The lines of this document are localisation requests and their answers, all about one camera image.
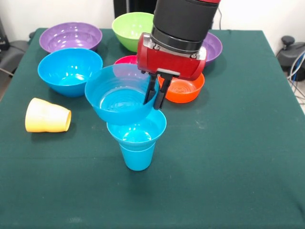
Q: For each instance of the pink plastic bowl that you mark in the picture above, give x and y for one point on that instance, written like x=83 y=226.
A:
x=126 y=60

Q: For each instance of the large blue plastic bowl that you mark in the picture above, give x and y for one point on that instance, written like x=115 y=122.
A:
x=69 y=66

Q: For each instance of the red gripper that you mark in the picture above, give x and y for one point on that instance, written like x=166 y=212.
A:
x=171 y=63

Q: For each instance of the small blue plastic bowl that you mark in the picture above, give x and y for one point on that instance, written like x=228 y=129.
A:
x=114 y=112

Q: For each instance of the cyan plastic bowl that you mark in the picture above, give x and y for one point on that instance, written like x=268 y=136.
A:
x=147 y=133

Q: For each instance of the blue plastic cup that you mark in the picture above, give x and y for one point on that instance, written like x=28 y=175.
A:
x=137 y=159

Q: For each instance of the green plastic bowl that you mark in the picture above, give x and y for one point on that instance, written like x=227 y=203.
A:
x=128 y=31

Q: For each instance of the orange plastic bowl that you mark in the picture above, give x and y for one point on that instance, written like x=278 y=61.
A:
x=183 y=93

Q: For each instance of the dark green table cloth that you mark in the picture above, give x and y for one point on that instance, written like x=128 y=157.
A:
x=143 y=198

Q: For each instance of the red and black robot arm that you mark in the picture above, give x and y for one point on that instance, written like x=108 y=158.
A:
x=183 y=19

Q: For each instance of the purple plastic bowl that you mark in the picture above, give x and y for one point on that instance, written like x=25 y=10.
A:
x=71 y=35
x=213 y=50

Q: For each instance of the yellow plastic cup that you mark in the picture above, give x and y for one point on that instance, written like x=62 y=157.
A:
x=45 y=117

